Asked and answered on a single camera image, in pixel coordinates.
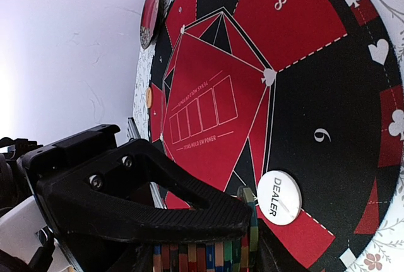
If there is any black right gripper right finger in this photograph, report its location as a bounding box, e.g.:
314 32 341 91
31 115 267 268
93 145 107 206
257 218 306 272

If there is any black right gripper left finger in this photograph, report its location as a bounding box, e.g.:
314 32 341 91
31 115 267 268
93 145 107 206
35 141 252 243

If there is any chip row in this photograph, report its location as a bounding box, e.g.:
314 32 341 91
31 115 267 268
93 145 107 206
152 186 259 272

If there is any white dealer button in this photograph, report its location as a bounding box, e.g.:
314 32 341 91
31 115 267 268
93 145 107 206
257 170 302 226

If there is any orange big blind button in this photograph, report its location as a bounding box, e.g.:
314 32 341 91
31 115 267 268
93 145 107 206
146 87 153 109

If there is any round red black poker mat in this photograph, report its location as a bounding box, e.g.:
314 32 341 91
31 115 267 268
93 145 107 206
148 0 403 271

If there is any red floral round dish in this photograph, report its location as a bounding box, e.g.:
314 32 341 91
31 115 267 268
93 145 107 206
140 0 163 50

